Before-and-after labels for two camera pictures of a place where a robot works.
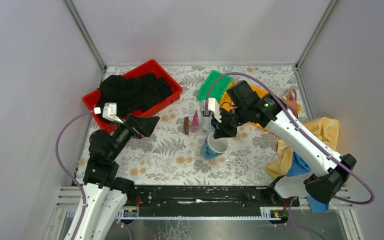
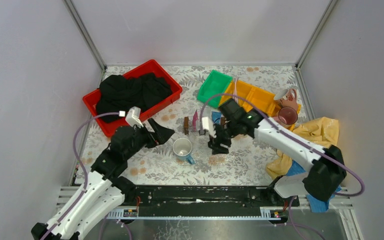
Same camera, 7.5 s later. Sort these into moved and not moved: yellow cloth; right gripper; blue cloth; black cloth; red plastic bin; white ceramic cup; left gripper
Moved: left gripper; white ceramic cup; right gripper
Not moved: red plastic bin; blue cloth; yellow cloth; black cloth
